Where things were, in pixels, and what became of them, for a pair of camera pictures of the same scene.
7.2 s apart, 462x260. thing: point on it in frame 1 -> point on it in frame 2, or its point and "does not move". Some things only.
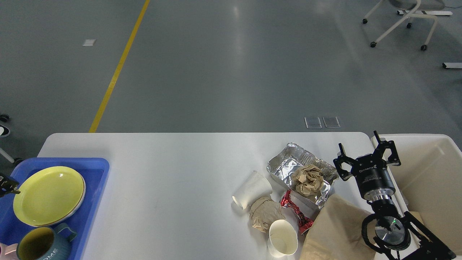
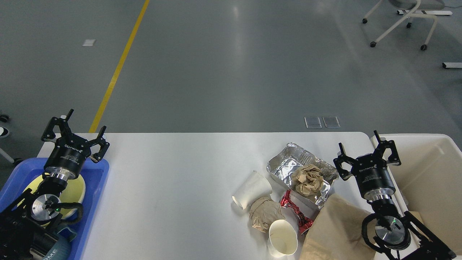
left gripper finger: (8, 185) -> (104, 145)
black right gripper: (371, 171) does not move
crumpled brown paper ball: (308, 179) does not move
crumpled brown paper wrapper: (263, 211) does not move
